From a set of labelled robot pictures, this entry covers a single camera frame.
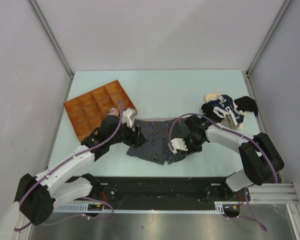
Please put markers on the striped navy underwear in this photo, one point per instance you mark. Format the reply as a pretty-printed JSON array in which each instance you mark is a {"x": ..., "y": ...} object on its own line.
[{"x": 156, "y": 148}]

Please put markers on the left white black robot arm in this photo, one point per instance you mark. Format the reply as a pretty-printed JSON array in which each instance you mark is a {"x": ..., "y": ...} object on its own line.
[{"x": 37, "y": 196}]

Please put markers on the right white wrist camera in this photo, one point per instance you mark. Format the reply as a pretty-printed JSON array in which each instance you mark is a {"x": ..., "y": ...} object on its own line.
[{"x": 177, "y": 144}]

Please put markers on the orange compartment tray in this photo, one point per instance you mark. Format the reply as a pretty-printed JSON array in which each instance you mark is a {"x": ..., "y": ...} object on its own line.
[{"x": 87, "y": 111}]

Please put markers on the white slotted cable duct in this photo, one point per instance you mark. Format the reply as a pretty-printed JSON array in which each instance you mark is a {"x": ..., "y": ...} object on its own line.
[{"x": 98, "y": 208}]

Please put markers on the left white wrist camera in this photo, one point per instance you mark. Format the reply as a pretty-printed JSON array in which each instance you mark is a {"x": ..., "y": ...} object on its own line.
[{"x": 128, "y": 117}]

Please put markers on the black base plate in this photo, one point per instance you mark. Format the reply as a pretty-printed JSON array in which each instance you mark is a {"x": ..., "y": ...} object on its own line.
[{"x": 164, "y": 193}]

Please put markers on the left aluminium frame post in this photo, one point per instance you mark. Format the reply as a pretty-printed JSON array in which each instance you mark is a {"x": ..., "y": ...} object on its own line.
[{"x": 39, "y": 15}]

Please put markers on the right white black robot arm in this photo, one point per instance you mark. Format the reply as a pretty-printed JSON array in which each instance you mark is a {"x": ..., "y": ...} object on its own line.
[{"x": 260, "y": 159}]

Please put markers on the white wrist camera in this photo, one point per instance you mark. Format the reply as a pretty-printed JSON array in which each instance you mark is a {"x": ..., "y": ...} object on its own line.
[
  {"x": 177, "y": 144},
  {"x": 128, "y": 117}
]

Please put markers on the black underwear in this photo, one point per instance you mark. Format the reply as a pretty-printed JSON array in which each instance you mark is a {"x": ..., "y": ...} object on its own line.
[{"x": 247, "y": 104}]

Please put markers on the right aluminium frame post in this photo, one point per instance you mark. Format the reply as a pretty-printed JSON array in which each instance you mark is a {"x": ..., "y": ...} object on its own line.
[{"x": 269, "y": 35}]

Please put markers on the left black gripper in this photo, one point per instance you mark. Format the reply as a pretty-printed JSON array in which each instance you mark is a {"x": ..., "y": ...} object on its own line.
[{"x": 136, "y": 139}]

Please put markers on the cream underwear in pile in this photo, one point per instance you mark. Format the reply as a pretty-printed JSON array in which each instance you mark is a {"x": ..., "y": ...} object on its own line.
[{"x": 212, "y": 96}]

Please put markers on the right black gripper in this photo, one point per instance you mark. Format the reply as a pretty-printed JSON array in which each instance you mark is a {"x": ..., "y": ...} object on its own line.
[{"x": 190, "y": 151}]

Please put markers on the navy white underwear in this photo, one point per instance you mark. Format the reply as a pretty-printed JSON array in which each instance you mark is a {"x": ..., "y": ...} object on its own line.
[{"x": 221, "y": 107}]

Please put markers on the grey underwear in pile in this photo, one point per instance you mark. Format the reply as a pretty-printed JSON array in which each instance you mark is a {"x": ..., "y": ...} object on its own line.
[{"x": 229, "y": 123}]

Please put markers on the aluminium frame post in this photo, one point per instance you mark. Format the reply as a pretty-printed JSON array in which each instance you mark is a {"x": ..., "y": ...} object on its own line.
[
  {"x": 39, "y": 15},
  {"x": 269, "y": 35}
]

